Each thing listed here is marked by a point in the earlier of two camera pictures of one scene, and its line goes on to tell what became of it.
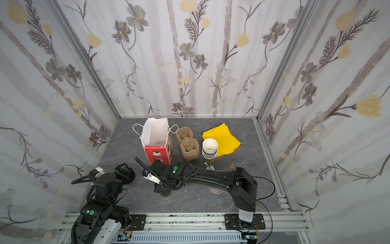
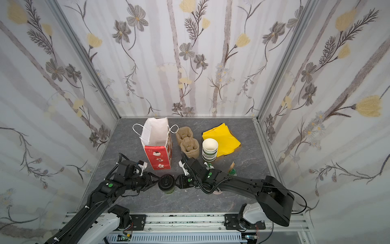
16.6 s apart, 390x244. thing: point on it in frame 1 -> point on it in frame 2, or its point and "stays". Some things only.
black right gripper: (163, 189) -> (186, 180)
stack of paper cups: (209, 148) stays
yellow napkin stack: (227, 141) stays
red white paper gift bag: (155, 133) stays
